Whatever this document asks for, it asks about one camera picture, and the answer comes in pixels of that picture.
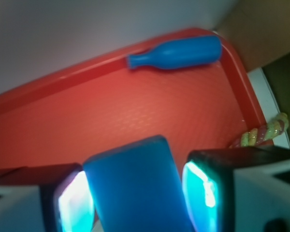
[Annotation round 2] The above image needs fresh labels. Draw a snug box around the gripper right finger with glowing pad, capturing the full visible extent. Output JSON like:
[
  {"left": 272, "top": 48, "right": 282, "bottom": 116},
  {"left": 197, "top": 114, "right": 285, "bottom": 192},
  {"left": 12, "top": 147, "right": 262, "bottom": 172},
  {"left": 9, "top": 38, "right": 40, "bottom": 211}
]
[{"left": 182, "top": 146, "right": 290, "bottom": 232}]

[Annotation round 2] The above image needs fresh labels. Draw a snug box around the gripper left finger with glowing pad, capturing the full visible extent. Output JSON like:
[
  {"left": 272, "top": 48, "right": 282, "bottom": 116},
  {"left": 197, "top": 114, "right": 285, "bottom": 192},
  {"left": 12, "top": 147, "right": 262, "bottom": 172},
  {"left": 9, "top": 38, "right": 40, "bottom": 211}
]
[{"left": 0, "top": 163, "right": 95, "bottom": 232}]

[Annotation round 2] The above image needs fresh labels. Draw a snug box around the blue rectangular block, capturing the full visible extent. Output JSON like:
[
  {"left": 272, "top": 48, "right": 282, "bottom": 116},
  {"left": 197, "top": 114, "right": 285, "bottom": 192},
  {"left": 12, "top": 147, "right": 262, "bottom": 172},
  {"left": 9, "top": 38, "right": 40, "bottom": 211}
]
[{"left": 83, "top": 135, "right": 194, "bottom": 232}]

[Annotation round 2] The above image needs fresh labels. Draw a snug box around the red plastic tray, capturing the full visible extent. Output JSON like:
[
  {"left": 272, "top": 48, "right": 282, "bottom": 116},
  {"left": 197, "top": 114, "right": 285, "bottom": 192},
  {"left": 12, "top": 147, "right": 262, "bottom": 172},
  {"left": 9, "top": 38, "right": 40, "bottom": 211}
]
[{"left": 0, "top": 28, "right": 265, "bottom": 170}]

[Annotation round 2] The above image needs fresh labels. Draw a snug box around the blue plastic bottle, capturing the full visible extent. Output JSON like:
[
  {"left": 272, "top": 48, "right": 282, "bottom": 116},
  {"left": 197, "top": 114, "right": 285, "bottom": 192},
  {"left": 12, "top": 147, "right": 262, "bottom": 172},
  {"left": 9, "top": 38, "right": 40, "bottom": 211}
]
[{"left": 127, "top": 35, "right": 222, "bottom": 70}]

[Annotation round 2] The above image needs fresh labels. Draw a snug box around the brown cardboard panel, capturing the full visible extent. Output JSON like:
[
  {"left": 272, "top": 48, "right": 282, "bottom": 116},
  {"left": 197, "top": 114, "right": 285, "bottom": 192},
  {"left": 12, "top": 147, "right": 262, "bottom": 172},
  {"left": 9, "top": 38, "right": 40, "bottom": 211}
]
[{"left": 217, "top": 0, "right": 290, "bottom": 72}]

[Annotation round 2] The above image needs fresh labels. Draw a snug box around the multicolour twisted rope toy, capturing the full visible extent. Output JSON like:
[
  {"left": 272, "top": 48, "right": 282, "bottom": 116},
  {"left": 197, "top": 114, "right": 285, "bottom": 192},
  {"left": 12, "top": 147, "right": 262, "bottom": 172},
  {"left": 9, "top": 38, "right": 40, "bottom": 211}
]
[{"left": 229, "top": 112, "right": 289, "bottom": 148}]

